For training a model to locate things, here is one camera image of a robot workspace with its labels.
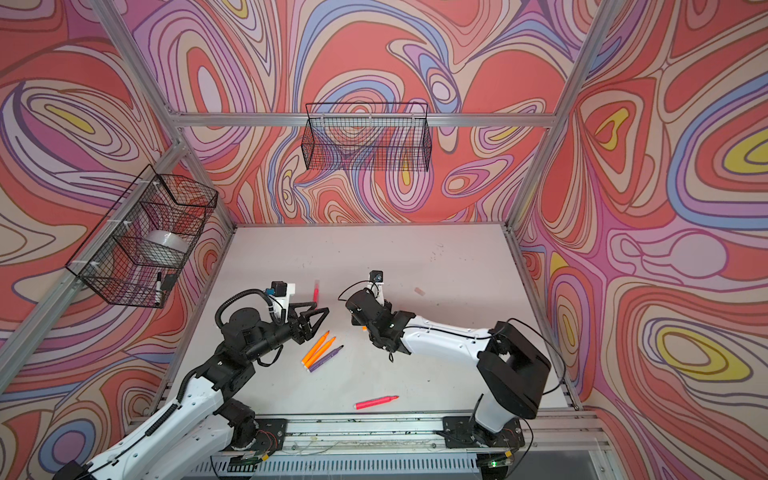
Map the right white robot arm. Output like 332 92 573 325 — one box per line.
344 286 552 437

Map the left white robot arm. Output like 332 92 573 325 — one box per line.
54 297 330 479

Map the orange pen middle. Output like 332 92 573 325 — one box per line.
305 337 336 369

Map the orange pen left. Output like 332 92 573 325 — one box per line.
302 331 329 368

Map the purple pen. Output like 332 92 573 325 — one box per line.
309 345 344 373

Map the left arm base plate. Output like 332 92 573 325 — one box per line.
201 416 288 453

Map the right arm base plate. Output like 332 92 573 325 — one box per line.
435 415 526 451

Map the black wire basket left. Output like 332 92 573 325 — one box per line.
66 166 218 309

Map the black wire basket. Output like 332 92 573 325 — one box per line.
66 166 218 309
301 100 432 173

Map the black wire basket back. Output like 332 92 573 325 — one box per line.
301 100 432 173

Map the aluminium front rail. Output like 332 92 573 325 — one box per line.
119 410 613 457

